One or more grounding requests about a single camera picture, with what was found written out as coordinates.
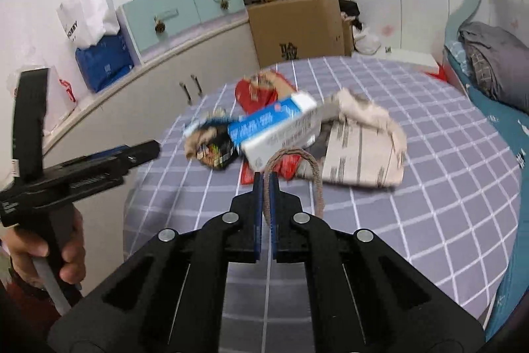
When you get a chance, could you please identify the person's left forearm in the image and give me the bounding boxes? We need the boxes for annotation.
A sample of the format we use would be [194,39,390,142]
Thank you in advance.
[0,279,79,337]

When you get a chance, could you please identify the flat white box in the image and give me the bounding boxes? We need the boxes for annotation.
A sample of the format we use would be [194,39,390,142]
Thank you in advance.
[378,47,441,74]

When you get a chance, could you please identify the grey bundled clothes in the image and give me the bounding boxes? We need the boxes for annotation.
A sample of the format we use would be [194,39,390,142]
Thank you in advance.
[458,21,529,110]

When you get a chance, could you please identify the teal drawer unit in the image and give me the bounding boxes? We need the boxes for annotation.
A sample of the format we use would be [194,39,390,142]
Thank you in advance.
[117,0,246,66]

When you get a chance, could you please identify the small red wrapper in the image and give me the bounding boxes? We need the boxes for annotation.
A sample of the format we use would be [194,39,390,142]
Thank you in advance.
[242,152,300,186]

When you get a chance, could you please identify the brown cardboard box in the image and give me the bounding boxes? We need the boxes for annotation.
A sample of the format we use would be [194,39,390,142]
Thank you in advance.
[247,0,354,68]

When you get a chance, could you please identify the blue bag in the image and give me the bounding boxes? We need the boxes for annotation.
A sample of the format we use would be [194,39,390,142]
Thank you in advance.
[75,32,134,93]

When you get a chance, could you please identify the dark colourful snack packet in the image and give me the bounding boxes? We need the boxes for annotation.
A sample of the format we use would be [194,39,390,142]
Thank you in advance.
[184,116,241,171]

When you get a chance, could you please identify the small white plastic bag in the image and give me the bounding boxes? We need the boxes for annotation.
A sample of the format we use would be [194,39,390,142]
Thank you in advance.
[353,24,381,56]

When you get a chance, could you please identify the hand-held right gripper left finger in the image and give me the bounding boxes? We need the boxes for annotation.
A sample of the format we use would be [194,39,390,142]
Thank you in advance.
[47,173,265,353]

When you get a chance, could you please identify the white plastic bag red print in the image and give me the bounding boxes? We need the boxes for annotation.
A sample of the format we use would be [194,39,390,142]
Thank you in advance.
[8,66,77,130]

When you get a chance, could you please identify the blue and white carton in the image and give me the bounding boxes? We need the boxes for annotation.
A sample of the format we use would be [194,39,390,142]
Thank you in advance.
[227,92,321,172]

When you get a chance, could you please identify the white paper shopping bag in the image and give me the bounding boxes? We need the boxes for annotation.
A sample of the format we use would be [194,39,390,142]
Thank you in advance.
[57,0,120,48]

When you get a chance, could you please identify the bed with teal sheet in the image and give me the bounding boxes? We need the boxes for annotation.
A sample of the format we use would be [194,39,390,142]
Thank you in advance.
[444,0,529,337]

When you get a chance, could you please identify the long white cabinet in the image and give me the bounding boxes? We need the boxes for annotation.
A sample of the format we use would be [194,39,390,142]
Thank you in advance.
[41,12,261,254]

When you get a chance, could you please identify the person's left hand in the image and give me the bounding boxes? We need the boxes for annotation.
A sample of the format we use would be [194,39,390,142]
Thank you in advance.
[8,208,85,291]

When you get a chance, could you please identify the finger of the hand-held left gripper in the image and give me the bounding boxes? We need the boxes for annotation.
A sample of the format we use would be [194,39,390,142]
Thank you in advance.
[45,171,125,192]
[54,141,162,178]

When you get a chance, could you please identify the newspaper print paper bag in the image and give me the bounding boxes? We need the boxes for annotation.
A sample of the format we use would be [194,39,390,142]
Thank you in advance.
[264,88,408,223]

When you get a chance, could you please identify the red snack packet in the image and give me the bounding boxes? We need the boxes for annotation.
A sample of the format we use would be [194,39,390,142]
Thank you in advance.
[235,71,296,116]

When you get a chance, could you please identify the grey checked cloth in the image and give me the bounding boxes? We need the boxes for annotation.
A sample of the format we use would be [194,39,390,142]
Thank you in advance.
[124,57,521,337]

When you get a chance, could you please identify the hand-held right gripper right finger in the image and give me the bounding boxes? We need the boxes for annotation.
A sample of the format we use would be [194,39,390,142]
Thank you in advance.
[270,175,486,353]

